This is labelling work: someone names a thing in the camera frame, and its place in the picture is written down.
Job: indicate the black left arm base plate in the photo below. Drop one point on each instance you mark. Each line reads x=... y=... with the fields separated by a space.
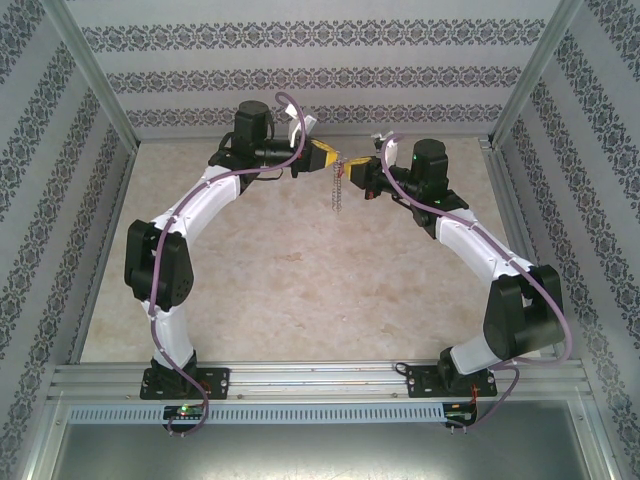
x=217 y=382

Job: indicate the aluminium mounting rail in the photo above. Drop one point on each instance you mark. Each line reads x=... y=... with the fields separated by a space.
x=320 y=380

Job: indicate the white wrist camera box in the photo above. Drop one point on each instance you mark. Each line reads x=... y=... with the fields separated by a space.
x=295 y=130
x=391 y=152

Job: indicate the aluminium frame post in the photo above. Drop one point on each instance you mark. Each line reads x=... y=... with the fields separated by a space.
x=91 y=70
x=534 y=70

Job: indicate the aluminium lower frame bar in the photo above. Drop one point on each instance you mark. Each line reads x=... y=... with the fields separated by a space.
x=597 y=445
x=40 y=445

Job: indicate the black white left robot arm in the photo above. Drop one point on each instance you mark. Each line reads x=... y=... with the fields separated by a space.
x=160 y=270

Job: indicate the aluminium table end rail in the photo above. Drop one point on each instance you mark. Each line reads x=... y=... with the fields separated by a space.
x=175 y=138

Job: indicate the grey sheet metal panel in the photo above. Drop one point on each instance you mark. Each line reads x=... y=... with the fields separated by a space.
x=320 y=455

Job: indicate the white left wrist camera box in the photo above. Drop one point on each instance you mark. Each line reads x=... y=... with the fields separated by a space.
x=295 y=130

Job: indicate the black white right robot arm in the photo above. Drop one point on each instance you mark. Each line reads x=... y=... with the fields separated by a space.
x=520 y=320

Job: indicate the aluminium table side rail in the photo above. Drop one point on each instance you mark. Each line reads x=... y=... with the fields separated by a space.
x=509 y=200

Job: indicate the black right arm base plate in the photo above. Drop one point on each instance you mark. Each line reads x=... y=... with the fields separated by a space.
x=420 y=382

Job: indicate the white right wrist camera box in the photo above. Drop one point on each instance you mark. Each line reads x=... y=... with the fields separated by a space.
x=391 y=152

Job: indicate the grey carabiner keyring with rings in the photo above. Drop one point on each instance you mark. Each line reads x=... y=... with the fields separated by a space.
x=337 y=197

